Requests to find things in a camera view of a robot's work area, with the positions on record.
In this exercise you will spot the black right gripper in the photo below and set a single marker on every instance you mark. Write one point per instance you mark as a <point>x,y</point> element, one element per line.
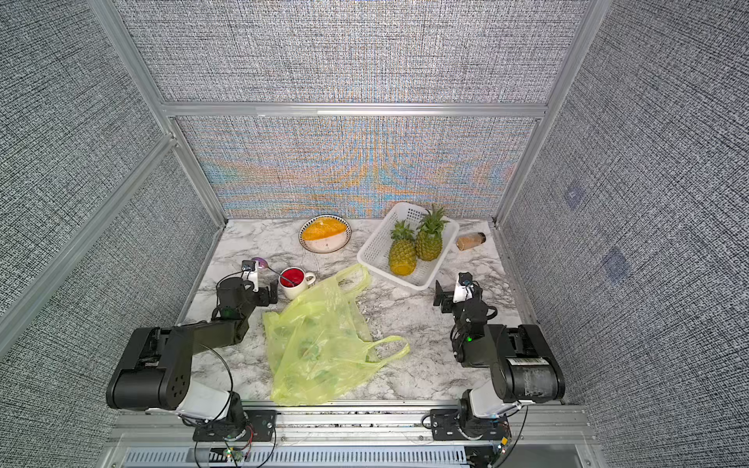
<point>448,302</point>

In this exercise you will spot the patterned bowl with orange food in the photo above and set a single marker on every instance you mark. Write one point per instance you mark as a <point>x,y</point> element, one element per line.
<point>325,234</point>

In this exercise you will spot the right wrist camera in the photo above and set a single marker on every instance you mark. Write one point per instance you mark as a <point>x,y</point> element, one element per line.
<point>464,290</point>

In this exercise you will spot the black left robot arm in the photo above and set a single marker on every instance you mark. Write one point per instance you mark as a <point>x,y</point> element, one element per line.
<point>154,371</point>

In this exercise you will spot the white plastic basket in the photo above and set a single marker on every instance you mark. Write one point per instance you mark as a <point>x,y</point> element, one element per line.
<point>375,252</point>

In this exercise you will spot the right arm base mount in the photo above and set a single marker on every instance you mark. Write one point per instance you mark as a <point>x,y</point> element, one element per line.
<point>446,425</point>

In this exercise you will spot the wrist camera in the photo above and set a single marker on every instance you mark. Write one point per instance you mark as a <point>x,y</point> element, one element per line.
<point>250,274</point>
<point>464,290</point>

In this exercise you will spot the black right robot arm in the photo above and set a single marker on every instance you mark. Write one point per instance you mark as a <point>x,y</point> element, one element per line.
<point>523,369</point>

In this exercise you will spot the purple spoon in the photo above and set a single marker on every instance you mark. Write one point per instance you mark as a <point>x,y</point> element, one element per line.
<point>260,263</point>

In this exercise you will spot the pineapple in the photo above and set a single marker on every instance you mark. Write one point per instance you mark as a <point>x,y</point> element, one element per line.
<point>402,256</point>
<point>429,242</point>

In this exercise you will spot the brown cylindrical jar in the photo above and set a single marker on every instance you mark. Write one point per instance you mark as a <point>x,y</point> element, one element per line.
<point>470,241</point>

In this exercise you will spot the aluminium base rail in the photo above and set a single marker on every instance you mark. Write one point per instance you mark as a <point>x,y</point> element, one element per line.
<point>369,433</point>

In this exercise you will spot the yellow-green plastic bag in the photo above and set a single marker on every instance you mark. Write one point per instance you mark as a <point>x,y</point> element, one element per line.
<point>320,347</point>

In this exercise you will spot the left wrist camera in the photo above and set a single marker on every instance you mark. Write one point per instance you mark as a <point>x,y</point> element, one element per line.
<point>250,274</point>

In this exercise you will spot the white mug with red liquid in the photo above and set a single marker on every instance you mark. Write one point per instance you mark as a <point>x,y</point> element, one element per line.
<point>304,281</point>

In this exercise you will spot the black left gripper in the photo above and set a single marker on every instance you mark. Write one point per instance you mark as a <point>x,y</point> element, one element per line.
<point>264,298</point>

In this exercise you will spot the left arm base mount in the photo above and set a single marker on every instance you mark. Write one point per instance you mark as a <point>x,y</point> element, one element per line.
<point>256,426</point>

